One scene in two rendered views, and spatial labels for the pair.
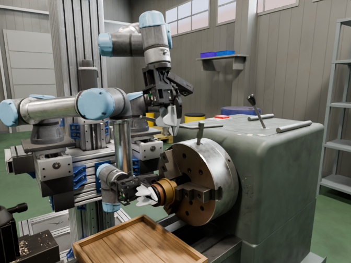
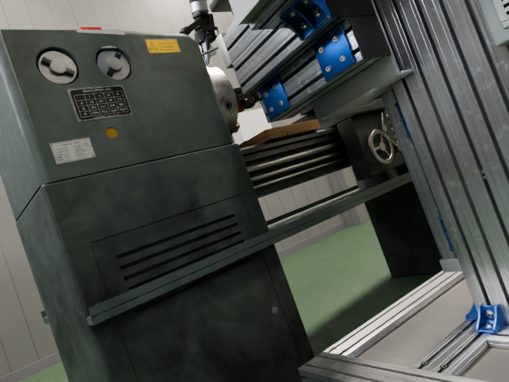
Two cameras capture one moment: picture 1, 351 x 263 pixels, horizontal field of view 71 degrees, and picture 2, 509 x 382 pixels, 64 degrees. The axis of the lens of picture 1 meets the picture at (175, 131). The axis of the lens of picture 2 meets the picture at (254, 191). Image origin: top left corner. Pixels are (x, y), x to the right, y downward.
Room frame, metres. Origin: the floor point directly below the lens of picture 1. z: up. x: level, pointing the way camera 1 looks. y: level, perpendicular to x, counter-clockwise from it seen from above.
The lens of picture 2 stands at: (2.47, 0.07, 0.64)
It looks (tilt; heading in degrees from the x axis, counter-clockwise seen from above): 2 degrees up; 182
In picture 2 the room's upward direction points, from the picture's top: 20 degrees counter-clockwise
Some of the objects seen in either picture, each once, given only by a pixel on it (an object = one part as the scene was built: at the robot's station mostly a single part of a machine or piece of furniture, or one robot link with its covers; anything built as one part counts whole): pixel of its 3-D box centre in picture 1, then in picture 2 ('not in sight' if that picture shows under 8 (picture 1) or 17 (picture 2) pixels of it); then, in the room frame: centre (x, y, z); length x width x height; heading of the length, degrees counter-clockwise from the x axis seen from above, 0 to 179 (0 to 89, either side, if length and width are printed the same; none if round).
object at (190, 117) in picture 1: (194, 130); not in sight; (5.44, -0.43, 0.36); 0.47 x 0.46 x 0.73; 35
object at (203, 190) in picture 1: (196, 192); not in sight; (0.78, -0.07, 1.09); 0.12 x 0.11 x 0.05; 41
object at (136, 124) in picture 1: (136, 121); not in sight; (1.49, 0.24, 1.21); 0.15 x 0.15 x 0.10
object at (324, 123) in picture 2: not in sight; (331, 125); (0.48, 0.46, 0.89); 0.53 x 0.30 x 0.06; 41
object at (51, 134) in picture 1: (46, 131); not in sight; (1.21, 0.64, 1.21); 0.15 x 0.15 x 0.10
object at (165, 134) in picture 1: (157, 130); not in sight; (6.26, 0.47, 0.20); 1.39 x 0.99 x 0.39; 35
